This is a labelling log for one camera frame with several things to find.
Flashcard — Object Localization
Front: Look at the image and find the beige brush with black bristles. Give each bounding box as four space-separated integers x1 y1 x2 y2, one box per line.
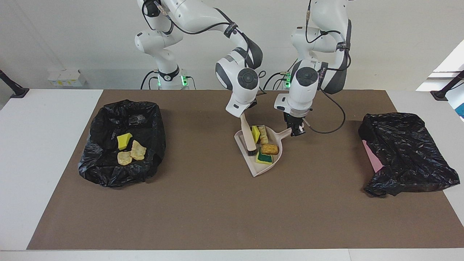
240 114 258 156

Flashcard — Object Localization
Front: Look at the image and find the beige plastic dustpan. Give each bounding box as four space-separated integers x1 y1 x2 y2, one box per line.
234 125 292 178

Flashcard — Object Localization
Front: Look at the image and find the pink bin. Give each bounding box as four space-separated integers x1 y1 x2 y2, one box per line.
362 141 384 173

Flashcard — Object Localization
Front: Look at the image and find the black trash bag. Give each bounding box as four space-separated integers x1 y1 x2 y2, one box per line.
78 100 166 188
358 112 460 197

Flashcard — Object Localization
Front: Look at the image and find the brown table mat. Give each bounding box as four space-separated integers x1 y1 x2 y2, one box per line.
26 90 464 250

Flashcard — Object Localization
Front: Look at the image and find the black clamp stand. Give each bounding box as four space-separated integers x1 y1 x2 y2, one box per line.
0 70 29 99
431 71 464 101

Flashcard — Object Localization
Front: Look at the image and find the white socket box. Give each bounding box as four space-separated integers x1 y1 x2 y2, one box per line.
48 70 87 87

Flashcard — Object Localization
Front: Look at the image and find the black left base cable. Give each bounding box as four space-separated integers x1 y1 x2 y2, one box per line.
260 71 289 90

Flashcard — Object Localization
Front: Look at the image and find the black base cable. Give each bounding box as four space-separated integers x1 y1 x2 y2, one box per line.
260 71 289 90
141 70 160 90

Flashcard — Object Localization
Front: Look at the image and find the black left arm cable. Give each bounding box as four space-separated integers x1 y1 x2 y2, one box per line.
306 0 351 134

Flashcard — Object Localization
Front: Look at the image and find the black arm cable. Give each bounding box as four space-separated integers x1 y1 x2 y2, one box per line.
141 0 267 95
306 0 351 134

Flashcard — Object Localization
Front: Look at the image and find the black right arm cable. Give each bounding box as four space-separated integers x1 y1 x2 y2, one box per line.
141 0 267 95

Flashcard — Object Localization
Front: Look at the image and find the black right base cable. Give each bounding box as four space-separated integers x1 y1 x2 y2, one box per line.
141 70 160 90

